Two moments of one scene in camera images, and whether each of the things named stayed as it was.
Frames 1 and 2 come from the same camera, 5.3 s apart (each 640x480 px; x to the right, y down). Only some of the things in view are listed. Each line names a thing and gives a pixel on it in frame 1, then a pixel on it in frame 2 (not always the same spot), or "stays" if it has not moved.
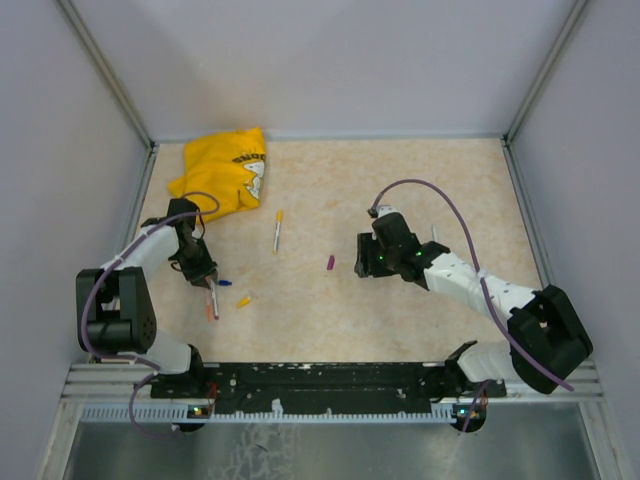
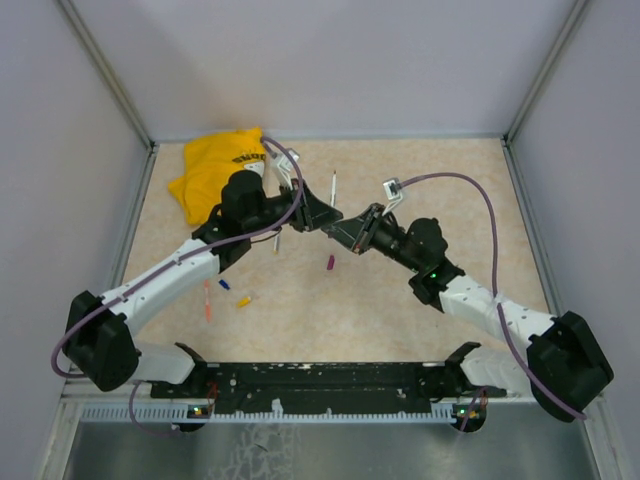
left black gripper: (197, 275) → (311, 213)
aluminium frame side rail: (529, 214) stays
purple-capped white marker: (216, 313) → (333, 189)
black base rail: (327, 388) stays
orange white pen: (208, 295) stays
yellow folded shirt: (223, 171) stays
